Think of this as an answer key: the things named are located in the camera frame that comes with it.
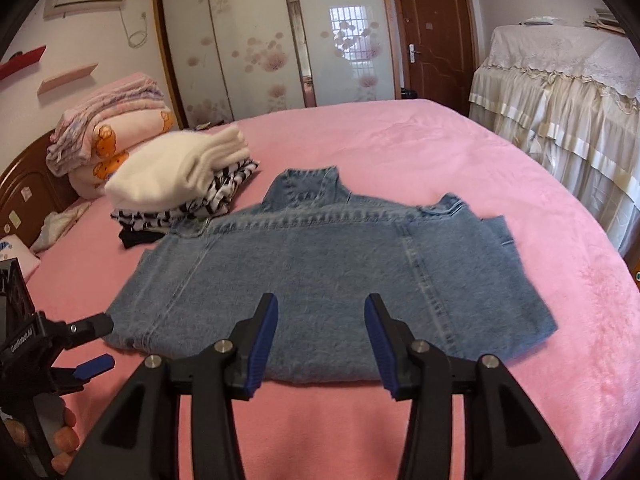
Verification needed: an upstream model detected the blue denim jacket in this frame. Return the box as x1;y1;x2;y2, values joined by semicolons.
106;167;556;384

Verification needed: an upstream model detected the person left hand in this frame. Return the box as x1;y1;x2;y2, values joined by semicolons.
4;406;82;476

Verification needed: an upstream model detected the black folded garment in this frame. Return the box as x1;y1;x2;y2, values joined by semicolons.
118;226;166;250

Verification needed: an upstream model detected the white crumpled cloth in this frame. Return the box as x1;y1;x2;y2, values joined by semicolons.
30;202;91;254

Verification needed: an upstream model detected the wooden headboard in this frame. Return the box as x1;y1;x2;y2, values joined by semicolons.
0;131;79;246

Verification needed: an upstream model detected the white folded garment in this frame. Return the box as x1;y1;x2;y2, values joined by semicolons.
105;125;250;212

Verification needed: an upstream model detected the striped pink folded blanket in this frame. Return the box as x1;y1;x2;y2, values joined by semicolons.
46;73;165;177

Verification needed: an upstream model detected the black white patterned garment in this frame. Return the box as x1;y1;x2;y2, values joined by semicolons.
111;158;259;231

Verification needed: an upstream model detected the pink bear print quilt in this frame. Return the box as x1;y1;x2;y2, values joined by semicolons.
68;107;176;200

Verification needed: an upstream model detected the floral sliding wardrobe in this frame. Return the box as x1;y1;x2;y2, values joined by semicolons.
153;0;399;127

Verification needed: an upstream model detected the cream lace covered furniture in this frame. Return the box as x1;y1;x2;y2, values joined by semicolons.
469;25;639;255

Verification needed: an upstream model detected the brown wooden door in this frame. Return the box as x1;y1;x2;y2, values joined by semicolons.
394;0;475;116

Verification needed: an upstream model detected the pink wall shelf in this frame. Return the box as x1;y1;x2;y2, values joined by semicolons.
37;63;99;96

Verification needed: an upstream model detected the red wall shelf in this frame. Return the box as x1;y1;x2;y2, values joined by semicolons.
0;46;46;80

